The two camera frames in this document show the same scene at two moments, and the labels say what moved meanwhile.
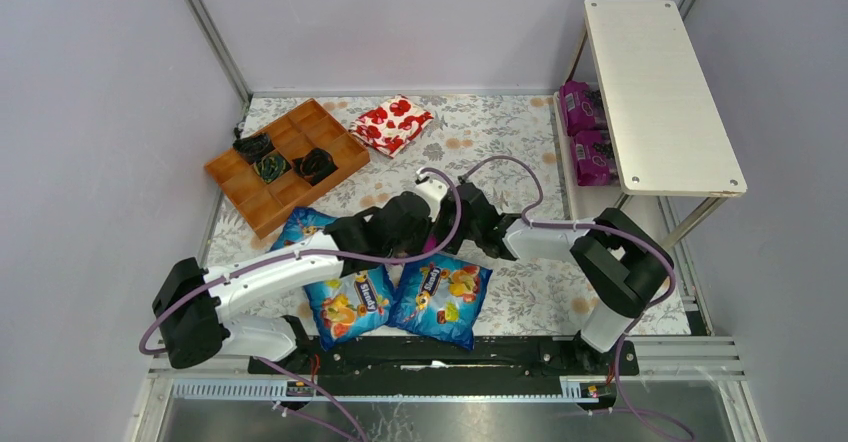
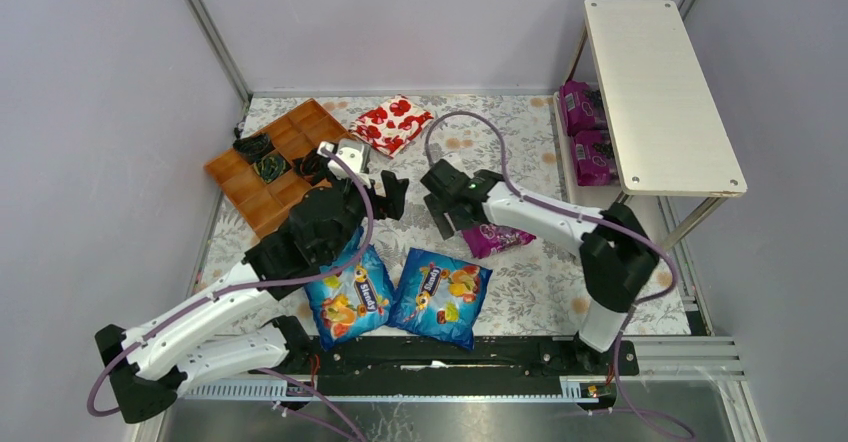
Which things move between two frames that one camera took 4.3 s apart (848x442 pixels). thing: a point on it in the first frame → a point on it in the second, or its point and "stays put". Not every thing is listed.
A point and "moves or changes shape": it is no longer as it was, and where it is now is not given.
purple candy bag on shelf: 583,108 stays put
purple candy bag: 595,158 stays put
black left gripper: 411,225 → 374,196
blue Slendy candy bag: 442,297 stays put
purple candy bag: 431,243 moves or changes shape
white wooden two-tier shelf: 666,135 stays put
